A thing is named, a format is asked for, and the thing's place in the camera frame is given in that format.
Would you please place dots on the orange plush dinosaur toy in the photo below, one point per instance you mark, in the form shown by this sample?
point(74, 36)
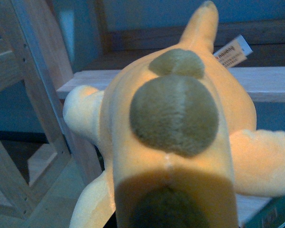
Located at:
point(179, 139)

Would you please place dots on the green box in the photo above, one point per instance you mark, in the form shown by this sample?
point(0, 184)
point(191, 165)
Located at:
point(272, 215)

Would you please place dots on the white orange toy tag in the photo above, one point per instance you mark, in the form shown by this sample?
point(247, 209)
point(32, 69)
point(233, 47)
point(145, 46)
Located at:
point(234, 52)

